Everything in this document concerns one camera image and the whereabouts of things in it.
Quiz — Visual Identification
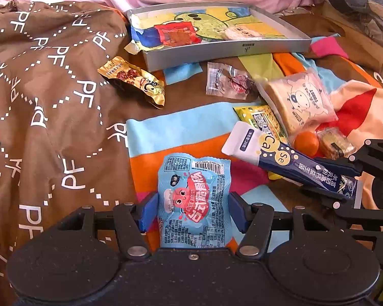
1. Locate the orange mandarin fruit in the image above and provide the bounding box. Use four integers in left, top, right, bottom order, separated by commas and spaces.
293, 131, 319, 158

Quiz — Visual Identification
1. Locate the small clear wrapped pastry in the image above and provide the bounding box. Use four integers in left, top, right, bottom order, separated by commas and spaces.
317, 127, 356, 160

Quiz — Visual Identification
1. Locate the brown PF patterned blanket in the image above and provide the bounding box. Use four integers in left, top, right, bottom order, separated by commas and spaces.
0, 0, 212, 306

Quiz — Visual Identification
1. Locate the toast bread packet with cow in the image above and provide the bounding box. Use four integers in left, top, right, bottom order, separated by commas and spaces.
256, 68, 338, 137

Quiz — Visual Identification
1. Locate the white and blue stick packet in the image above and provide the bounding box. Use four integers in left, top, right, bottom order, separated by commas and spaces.
220, 120, 364, 209

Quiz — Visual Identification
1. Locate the red spicy tofu snack packet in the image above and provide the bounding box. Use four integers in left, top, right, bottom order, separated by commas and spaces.
154, 21, 201, 47

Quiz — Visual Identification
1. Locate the round cracker packet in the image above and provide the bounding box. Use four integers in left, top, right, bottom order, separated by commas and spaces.
223, 25, 264, 40

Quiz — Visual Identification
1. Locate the light blue snack packet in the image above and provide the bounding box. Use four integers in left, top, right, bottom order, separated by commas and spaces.
157, 153, 232, 249

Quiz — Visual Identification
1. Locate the yellow green snack packet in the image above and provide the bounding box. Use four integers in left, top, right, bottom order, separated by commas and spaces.
221, 106, 289, 176

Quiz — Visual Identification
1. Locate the grey tray with cartoon picture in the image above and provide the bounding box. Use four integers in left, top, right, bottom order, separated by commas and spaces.
125, 2, 311, 71

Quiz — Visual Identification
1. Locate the clear wrapped red candy packet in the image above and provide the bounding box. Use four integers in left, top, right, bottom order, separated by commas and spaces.
205, 62, 258, 100

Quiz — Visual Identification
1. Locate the gold foil snack packet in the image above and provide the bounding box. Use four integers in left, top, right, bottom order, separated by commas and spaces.
97, 56, 165, 108

